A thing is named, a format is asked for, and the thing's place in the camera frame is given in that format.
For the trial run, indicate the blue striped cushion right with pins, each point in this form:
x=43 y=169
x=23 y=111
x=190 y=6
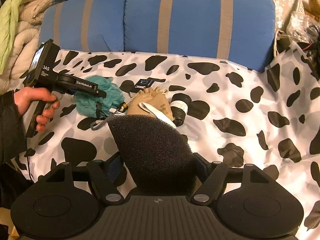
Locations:
x=241 y=31

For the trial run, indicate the black tissue pack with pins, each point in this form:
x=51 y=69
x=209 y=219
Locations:
x=143 y=84

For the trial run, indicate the clutter pile of bags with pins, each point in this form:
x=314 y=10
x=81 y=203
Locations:
x=298 y=21

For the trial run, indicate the white elastic band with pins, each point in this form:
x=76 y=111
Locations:
x=158 y=114

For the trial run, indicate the blue striped cushion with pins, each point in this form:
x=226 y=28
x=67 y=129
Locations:
x=241 y=31
x=85 y=25

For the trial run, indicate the black cloth white band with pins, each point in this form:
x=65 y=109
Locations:
x=179 y=110

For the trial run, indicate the person left forearm sleeve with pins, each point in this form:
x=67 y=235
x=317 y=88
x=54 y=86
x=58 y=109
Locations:
x=13 y=141

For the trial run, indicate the green blanket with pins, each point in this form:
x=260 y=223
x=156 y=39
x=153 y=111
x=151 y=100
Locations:
x=9 y=21

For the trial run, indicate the teal mesh bath loofah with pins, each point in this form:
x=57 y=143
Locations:
x=95 y=106

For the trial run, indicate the beige quilted blanket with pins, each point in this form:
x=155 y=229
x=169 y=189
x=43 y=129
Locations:
x=26 y=40

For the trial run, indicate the black foam sponge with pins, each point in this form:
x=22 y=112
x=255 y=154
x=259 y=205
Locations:
x=158 y=158

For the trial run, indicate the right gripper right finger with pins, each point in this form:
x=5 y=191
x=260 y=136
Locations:
x=212 y=176

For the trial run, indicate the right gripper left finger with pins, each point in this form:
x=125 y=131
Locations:
x=100 y=182

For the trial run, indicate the cow print bed sheet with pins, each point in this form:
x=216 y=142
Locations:
x=236 y=115

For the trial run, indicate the blue striped cushion left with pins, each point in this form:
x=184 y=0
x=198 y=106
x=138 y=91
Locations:
x=85 y=25

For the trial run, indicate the tan drawstring pouch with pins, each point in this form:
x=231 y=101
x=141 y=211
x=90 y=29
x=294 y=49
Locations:
x=155 y=97

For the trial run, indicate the person left hand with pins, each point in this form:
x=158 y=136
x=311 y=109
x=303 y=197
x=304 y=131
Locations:
x=23 y=98

